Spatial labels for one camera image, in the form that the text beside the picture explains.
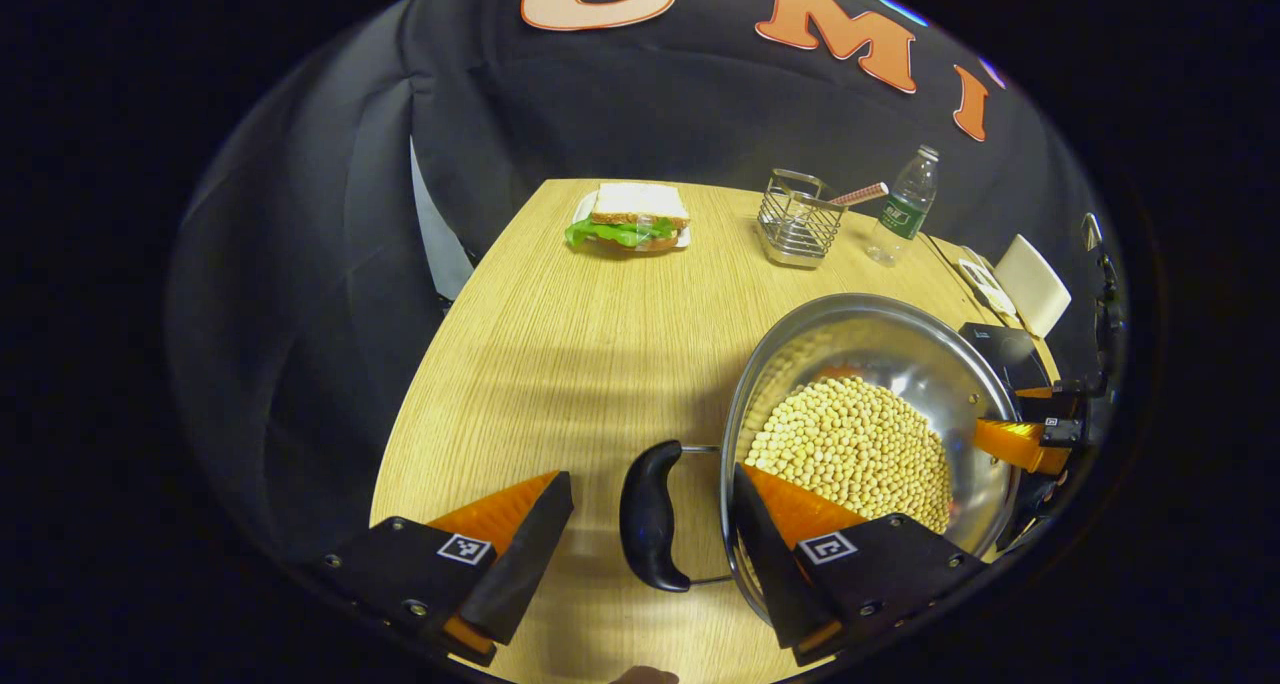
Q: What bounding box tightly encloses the steel pot with black handles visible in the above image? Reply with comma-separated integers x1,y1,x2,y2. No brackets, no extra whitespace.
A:
618,292,1026,625

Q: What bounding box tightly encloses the black cooktop power cable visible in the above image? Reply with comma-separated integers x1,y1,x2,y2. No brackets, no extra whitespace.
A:
925,232,1001,315

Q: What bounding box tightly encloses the white toaster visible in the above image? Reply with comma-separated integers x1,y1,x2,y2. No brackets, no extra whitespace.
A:
995,234,1072,339

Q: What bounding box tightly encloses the black induction cooktop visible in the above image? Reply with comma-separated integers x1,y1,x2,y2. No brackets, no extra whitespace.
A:
958,322,1053,393

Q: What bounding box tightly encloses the metal wire basket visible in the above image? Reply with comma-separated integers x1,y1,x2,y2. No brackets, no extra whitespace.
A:
757,169,847,269

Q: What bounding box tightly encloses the lettuce sandwich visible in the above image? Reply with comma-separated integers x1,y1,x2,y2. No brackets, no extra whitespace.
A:
565,183,691,253

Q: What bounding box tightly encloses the black backdrop cloth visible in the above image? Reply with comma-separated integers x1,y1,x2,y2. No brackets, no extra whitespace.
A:
168,0,1111,565

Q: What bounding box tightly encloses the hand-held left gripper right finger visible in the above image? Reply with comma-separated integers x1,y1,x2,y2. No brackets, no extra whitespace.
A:
732,462,991,667

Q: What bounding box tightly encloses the clear plastic water bottle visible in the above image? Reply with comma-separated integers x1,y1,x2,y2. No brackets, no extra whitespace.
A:
866,145,940,267

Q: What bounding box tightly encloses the pile of yellow soybeans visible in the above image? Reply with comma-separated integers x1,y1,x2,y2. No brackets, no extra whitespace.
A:
745,376,953,535

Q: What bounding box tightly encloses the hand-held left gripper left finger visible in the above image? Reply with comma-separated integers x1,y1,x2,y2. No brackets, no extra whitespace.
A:
318,470,576,665

